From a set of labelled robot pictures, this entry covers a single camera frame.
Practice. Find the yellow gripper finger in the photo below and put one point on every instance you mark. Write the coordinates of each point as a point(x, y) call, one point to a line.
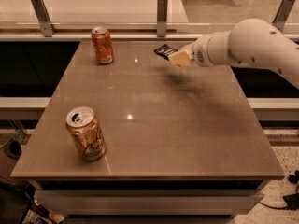
point(187, 47)
point(181, 58)

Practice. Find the metal railing bracket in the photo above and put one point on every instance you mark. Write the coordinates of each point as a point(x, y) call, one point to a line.
point(162, 8)
point(46, 27)
point(282, 14)

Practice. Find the black rxbar chocolate bar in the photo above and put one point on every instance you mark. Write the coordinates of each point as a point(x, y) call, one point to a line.
point(165, 51)

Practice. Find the orange gold soda can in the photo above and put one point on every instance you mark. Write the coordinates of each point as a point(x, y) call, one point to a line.
point(83, 125)

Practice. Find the right metal railing bracket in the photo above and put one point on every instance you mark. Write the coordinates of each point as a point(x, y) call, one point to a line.
point(282, 14)

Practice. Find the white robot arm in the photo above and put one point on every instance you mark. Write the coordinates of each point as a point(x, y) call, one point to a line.
point(251, 43)

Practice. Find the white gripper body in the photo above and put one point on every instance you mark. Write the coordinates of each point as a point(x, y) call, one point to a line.
point(199, 53)

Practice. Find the dark round bin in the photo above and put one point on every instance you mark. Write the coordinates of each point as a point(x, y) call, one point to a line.
point(12, 149)

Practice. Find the red soda can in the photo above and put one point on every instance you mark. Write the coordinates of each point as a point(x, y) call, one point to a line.
point(102, 44)

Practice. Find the middle metal railing bracket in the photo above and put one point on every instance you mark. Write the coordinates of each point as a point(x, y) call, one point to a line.
point(162, 8)

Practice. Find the left metal railing bracket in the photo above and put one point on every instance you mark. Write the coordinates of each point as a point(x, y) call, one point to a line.
point(46, 27)

